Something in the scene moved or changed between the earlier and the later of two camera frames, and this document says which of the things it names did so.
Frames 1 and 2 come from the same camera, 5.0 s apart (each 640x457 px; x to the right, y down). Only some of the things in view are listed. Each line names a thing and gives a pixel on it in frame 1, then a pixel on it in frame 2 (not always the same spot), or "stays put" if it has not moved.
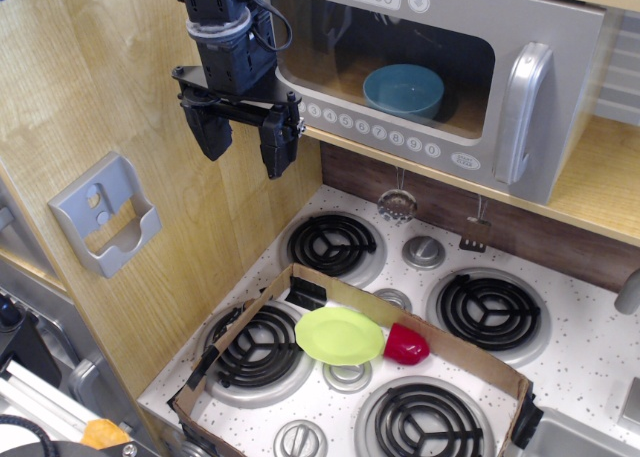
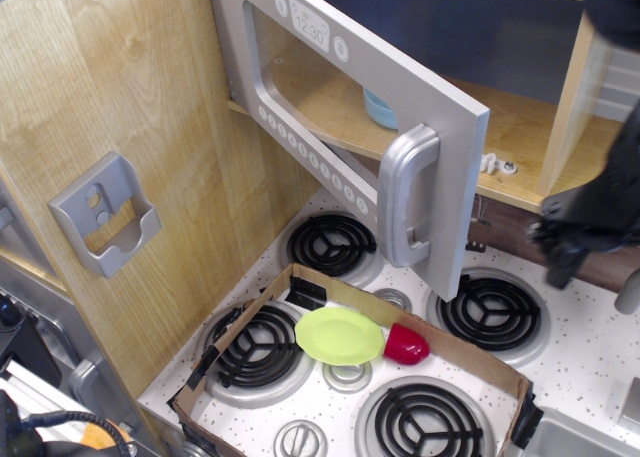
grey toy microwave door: (500, 81) to (389, 131)
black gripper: (242, 77) to (601, 215)
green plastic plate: (340, 335) stays put
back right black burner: (487, 314) stays put
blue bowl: (404, 90) to (379, 112)
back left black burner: (329, 243) stays put
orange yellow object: (102, 433) stays put
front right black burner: (423, 420) stays put
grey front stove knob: (301, 439) stays put
